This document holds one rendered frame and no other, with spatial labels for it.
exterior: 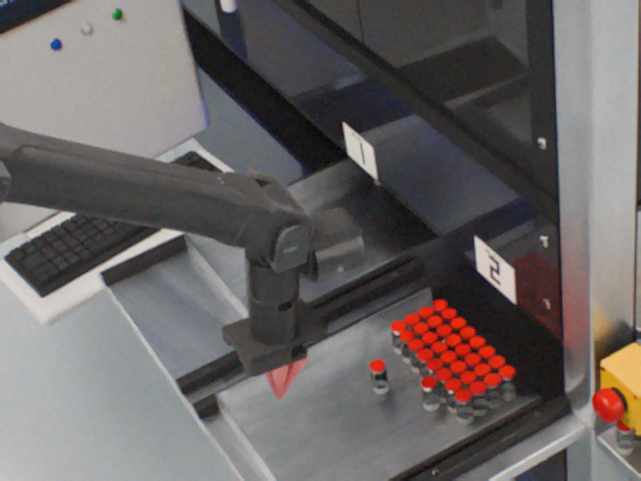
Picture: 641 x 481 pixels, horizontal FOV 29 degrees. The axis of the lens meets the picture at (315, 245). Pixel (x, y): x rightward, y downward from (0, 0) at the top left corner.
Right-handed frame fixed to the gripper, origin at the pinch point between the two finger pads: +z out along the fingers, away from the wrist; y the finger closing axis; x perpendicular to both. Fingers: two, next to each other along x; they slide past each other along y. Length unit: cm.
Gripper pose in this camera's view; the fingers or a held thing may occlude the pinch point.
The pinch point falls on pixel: (278, 389)
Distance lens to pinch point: 143.5
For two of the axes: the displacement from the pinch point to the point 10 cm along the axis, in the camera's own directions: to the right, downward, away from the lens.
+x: -4.9, -5.0, 7.1
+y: 8.7, -3.0, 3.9
